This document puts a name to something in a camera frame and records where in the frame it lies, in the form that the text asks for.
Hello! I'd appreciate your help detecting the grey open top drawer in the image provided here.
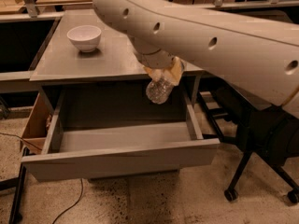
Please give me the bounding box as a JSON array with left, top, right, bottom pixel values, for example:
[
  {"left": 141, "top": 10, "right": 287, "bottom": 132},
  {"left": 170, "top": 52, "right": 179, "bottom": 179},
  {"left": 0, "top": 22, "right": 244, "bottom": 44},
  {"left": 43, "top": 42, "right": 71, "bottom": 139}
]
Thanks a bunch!
[{"left": 21, "top": 82, "right": 220, "bottom": 181}]

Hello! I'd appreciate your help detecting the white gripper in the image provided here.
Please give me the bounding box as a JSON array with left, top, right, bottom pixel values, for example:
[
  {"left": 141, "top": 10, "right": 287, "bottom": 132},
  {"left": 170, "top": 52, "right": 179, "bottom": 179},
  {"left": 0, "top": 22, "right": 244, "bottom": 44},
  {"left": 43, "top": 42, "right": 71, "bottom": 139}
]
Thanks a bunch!
[{"left": 129, "top": 36, "right": 185, "bottom": 86}]

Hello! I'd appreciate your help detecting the clear plastic water bottle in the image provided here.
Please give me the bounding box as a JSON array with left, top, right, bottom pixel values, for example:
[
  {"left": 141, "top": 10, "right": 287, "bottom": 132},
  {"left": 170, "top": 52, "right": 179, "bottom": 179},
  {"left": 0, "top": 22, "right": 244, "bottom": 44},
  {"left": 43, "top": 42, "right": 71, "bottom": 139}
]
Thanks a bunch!
[{"left": 146, "top": 74, "right": 175, "bottom": 105}]

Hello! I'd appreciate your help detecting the grey metal rail frame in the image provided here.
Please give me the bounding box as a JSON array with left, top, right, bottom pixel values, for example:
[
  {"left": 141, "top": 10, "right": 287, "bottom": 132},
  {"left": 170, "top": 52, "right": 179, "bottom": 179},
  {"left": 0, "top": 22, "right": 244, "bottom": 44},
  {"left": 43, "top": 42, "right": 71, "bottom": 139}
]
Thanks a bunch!
[{"left": 0, "top": 0, "right": 299, "bottom": 94}]

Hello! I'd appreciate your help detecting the black office chair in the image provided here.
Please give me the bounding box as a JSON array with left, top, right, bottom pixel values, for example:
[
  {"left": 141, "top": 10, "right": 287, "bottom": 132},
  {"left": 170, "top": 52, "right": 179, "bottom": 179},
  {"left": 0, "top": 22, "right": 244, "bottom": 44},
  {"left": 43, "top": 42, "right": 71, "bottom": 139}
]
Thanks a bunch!
[{"left": 196, "top": 9, "right": 299, "bottom": 204}]

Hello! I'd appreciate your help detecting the grey cabinet counter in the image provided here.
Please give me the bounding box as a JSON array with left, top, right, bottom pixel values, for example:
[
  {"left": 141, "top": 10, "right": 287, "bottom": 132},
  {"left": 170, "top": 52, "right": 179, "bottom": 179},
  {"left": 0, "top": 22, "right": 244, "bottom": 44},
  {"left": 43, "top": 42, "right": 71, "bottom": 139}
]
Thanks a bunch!
[{"left": 29, "top": 6, "right": 206, "bottom": 119}]

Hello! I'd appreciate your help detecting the white ceramic bowl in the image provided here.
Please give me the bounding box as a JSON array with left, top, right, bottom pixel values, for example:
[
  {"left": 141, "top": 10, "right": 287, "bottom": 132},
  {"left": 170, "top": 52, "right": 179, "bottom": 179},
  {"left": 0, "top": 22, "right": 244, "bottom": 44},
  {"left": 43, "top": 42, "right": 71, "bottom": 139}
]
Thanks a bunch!
[{"left": 67, "top": 25, "right": 102, "bottom": 52}]

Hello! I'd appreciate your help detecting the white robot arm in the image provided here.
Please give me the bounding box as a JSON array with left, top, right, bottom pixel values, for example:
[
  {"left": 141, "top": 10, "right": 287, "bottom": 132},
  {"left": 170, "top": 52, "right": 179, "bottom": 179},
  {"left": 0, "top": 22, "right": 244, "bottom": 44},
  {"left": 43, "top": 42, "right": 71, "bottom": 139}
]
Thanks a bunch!
[{"left": 93, "top": 0, "right": 299, "bottom": 118}]

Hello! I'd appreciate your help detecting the black metal stand leg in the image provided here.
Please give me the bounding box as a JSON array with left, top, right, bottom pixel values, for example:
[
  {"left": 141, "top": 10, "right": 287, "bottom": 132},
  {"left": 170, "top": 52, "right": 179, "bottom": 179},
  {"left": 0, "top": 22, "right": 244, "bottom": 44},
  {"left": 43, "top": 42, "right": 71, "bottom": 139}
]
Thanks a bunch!
[{"left": 0, "top": 147, "right": 31, "bottom": 224}]

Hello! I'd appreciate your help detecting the black floor cable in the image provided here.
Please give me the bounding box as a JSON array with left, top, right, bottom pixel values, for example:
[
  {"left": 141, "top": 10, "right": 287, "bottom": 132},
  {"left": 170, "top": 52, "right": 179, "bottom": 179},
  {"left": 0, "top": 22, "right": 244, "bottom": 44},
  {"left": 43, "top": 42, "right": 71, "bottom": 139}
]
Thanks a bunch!
[{"left": 50, "top": 177, "right": 85, "bottom": 224}]

